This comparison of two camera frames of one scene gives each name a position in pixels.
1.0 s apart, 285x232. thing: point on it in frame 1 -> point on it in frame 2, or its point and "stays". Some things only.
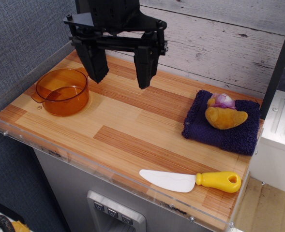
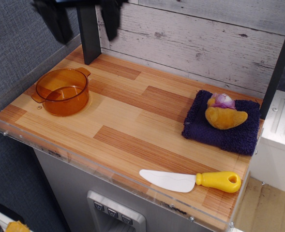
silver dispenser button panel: (109, 215) stays
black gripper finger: (93, 54) -> (54, 13)
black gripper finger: (146, 59) -> (111, 10)
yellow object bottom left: (20, 227) stays
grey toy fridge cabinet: (89, 201) stays
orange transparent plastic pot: (63, 92) stays
